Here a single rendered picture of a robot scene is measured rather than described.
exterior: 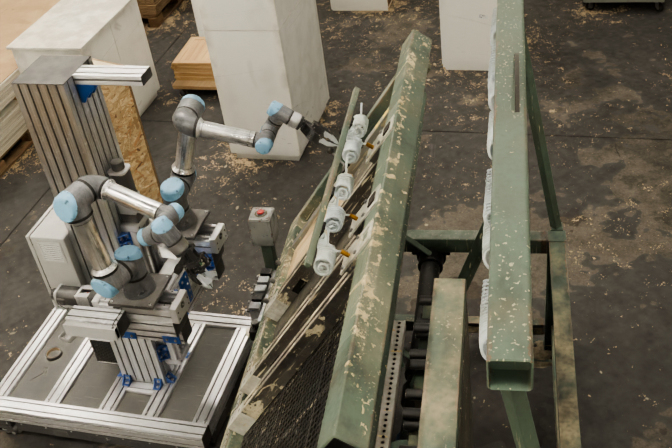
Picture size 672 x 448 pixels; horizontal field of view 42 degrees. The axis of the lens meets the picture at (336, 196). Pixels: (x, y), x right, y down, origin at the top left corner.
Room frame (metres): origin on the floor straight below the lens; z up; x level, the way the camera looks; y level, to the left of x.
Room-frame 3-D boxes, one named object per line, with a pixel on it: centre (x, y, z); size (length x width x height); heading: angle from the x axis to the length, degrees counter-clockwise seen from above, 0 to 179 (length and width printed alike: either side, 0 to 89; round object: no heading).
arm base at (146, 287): (3.07, 0.95, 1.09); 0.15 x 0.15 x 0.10
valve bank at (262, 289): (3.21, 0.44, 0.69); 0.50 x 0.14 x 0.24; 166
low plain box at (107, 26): (6.56, 1.83, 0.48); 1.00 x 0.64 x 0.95; 160
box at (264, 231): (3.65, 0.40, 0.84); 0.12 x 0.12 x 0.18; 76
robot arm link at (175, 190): (3.54, 0.78, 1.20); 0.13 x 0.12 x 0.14; 167
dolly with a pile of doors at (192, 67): (6.99, 0.94, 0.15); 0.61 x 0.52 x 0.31; 160
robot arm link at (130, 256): (3.06, 0.95, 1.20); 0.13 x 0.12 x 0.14; 147
